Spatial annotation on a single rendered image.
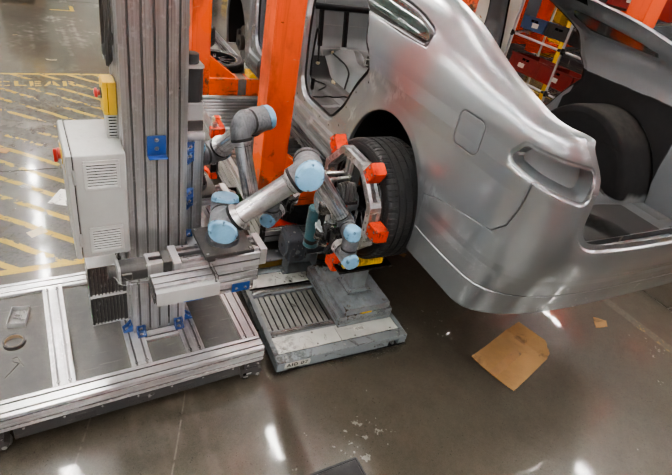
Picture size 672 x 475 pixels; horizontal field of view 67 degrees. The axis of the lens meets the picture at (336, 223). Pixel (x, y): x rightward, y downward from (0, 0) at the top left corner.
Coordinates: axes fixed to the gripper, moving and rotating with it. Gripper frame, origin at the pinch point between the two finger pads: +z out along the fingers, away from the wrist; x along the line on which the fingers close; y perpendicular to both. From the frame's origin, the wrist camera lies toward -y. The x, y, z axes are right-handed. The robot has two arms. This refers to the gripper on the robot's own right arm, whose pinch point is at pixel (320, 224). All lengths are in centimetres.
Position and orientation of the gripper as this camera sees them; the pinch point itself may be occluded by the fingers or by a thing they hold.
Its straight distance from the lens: 249.2
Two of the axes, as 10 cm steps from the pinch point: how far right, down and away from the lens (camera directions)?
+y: 1.7, -8.3, -5.3
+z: -4.2, -5.5, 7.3
